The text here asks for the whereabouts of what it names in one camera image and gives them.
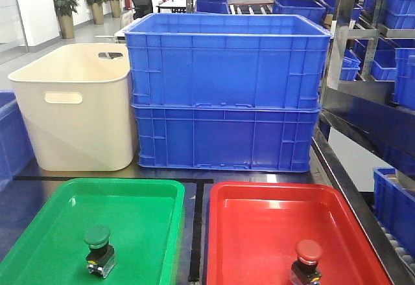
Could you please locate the green push button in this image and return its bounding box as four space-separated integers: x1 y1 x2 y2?
84 225 115 279

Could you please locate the red push button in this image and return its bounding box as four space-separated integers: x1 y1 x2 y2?
290 239 322 284

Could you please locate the lower stacked blue crate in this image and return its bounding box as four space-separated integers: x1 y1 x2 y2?
133 105 320 172

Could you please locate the stacked blue crate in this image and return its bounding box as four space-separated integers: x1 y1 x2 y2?
125 13 331 109
133 105 320 172

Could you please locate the upper stacked blue crate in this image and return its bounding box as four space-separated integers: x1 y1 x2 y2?
125 13 331 109

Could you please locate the green plastic tray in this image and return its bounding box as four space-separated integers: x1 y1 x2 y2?
1 179 185 284

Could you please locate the red plastic tray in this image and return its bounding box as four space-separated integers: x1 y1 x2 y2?
206 181 390 284

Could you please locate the cream plastic basket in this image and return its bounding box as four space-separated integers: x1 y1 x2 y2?
8 43 137 171

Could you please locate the stainless steel shelving rack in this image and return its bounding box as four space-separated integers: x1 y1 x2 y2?
312 0 414 284

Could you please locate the potted plant left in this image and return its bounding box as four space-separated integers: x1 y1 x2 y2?
53 0 79 39

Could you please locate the blue bin left edge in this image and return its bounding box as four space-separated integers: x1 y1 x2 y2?
0 90 36 192

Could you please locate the blue bin lower right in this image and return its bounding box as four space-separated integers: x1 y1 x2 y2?
373 167 414 256

